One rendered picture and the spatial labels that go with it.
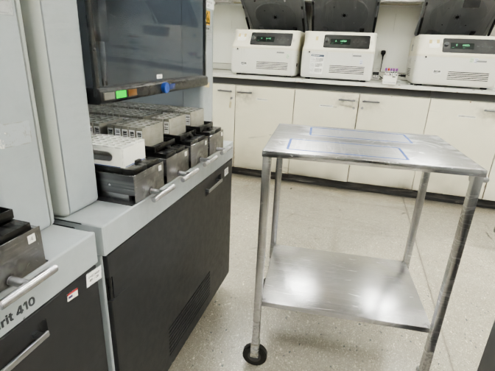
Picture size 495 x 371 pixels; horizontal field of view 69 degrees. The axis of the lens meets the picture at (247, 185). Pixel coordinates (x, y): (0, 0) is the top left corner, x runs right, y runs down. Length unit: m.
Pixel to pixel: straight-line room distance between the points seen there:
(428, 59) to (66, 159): 2.67
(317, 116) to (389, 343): 1.93
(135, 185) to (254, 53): 2.41
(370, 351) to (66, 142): 1.32
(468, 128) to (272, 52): 1.60
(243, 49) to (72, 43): 2.44
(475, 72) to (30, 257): 2.95
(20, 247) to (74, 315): 0.21
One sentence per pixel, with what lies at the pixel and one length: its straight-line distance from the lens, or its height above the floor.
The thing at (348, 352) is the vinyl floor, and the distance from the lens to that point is 1.60.
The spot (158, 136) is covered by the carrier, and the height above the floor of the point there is 0.84.
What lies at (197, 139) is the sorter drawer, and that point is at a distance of 1.17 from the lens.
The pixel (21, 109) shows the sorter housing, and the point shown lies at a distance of 0.75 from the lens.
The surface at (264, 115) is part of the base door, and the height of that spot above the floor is 0.58.
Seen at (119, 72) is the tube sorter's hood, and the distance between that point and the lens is 0.94.
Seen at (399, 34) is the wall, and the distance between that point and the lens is 3.68.
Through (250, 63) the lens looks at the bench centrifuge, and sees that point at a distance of 3.17.
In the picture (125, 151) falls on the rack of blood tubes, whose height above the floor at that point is 0.85.
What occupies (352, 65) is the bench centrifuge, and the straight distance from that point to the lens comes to 3.05.
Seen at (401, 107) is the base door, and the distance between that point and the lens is 3.07.
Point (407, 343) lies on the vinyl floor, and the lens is 1.73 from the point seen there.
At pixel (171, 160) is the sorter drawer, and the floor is 0.79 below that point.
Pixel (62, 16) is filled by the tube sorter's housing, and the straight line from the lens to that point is 0.83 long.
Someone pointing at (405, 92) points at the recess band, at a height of 0.84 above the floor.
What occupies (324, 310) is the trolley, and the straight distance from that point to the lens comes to 1.31.
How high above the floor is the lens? 1.08
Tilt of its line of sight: 20 degrees down
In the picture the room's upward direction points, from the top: 3 degrees clockwise
